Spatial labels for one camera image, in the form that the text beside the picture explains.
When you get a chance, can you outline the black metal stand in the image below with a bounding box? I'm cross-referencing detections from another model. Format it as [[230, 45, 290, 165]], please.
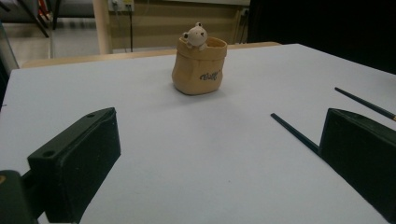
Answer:
[[15, 0, 63, 39]]

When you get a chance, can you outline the white power outlet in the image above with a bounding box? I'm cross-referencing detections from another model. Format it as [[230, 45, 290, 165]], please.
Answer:
[[107, 0, 135, 13]]

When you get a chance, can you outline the wooden table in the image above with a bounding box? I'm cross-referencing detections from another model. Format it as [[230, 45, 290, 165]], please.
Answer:
[[20, 41, 283, 69]]

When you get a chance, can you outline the black curtain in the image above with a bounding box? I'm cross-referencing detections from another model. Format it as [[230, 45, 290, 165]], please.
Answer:
[[247, 0, 396, 76]]

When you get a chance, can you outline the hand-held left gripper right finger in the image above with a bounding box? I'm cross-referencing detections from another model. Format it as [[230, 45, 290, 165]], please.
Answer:
[[318, 107, 396, 224]]

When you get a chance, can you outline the black pencil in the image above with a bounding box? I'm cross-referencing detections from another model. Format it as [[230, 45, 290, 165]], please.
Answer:
[[334, 87, 396, 122], [270, 112, 321, 156]]

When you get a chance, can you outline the light wooden cabinet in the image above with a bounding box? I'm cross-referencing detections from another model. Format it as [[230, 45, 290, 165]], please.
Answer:
[[92, 0, 251, 55]]

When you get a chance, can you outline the tan bear pen holder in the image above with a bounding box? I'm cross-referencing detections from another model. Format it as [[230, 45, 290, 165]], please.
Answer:
[[171, 21, 228, 96]]

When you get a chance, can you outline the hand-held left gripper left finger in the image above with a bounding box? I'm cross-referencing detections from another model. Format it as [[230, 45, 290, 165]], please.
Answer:
[[27, 107, 121, 224]]

